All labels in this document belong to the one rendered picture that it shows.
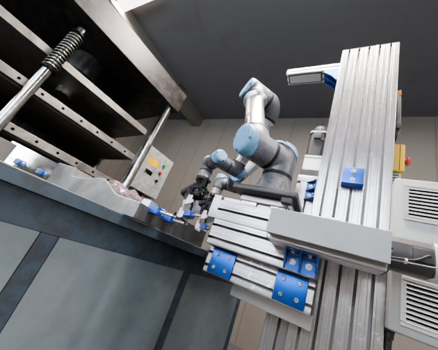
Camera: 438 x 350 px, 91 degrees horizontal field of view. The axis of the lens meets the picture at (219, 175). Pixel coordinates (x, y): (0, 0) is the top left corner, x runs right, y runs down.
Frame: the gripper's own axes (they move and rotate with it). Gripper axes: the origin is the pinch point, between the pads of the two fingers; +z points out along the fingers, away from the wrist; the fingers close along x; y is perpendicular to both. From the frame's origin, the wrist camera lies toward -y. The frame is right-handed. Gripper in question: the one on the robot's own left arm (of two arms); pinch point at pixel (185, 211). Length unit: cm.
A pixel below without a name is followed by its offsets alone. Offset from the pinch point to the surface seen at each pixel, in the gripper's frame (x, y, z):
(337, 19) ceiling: 19, 67, -219
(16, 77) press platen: -82, -74, -32
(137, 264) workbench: -13.1, -0.1, 31.3
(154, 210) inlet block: -27.0, 12.2, 14.3
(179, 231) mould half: 0.1, 0.8, 11.0
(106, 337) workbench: -8, -4, 56
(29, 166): -49, -78, 2
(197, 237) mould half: 13.9, 1.2, 7.7
